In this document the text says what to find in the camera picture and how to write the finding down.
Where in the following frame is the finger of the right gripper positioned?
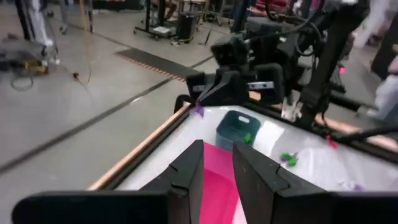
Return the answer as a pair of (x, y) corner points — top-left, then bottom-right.
(232, 71), (251, 106)
(196, 70), (234, 106)

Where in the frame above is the black floor bin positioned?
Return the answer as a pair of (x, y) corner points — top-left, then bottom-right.
(177, 11), (200, 41)

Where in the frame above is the black wheeled cart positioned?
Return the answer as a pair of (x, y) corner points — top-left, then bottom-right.
(133, 0), (180, 40)

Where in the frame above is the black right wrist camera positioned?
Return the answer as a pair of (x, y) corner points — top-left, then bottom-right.
(210, 32), (251, 68)

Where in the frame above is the yellow cable with plug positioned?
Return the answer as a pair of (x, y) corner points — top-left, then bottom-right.
(72, 0), (94, 87)

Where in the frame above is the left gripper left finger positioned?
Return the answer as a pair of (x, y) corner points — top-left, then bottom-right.
(12, 139), (205, 224)

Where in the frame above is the pink plastic bin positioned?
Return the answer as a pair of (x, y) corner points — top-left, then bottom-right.
(198, 141), (248, 224)

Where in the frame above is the dark mat orange striped edge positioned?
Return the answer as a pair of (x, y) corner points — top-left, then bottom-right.
(114, 47), (201, 84)

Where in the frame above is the red cable connector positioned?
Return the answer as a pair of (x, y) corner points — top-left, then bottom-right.
(325, 135), (340, 150)

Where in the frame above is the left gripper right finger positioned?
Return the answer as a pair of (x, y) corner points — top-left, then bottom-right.
(232, 141), (398, 224)

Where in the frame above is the person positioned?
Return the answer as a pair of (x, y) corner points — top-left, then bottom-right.
(26, 0), (55, 47)
(353, 0), (398, 124)

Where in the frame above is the teal plastic bin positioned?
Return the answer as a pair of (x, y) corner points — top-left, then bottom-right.
(215, 110), (262, 152)

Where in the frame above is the black metal table frame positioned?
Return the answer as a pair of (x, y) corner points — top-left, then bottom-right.
(107, 93), (398, 191)

